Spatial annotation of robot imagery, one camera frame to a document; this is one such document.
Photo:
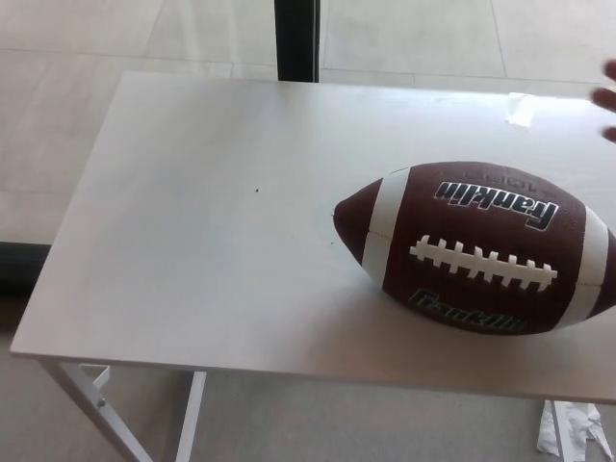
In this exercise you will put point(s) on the person's bare hand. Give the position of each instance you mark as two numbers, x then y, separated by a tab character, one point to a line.
607	98

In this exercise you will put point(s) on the white crumpled paper scrap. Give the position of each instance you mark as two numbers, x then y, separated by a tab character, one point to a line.
584	433

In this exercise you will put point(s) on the brown Franklin football white stripes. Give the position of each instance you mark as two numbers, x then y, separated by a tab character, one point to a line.
481	231

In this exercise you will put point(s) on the black window frame post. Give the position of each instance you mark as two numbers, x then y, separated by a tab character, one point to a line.
298	38

